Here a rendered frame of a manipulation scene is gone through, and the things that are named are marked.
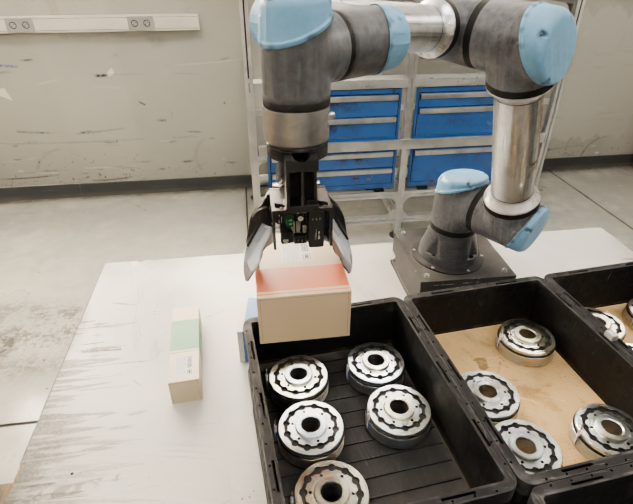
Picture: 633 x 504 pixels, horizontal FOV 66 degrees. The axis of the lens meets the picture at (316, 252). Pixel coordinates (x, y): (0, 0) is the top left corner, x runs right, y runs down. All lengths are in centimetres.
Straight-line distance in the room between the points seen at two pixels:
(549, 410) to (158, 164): 314
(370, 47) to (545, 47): 37
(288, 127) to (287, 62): 7
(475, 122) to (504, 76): 200
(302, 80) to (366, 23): 11
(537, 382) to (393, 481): 34
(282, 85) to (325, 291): 25
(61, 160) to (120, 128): 48
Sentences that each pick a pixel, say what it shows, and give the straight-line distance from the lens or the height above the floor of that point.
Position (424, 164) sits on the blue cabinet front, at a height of 45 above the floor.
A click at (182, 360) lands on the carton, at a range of 107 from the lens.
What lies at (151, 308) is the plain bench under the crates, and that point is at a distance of 133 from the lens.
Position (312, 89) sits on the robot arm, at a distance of 53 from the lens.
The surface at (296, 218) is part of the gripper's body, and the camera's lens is 58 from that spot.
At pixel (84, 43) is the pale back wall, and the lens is 352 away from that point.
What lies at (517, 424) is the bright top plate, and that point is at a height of 86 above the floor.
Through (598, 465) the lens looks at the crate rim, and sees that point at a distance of 76.
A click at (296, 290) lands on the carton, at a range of 62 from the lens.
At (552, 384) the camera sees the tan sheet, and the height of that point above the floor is 83.
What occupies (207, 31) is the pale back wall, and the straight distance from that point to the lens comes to 339.
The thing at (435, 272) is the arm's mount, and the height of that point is 80.
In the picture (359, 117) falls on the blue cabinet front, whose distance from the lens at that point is 269.
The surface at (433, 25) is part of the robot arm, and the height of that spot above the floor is 138.
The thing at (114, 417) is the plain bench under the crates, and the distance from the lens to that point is 109.
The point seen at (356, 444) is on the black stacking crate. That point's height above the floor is 83.
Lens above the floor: 148
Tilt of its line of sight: 32 degrees down
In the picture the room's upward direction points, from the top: straight up
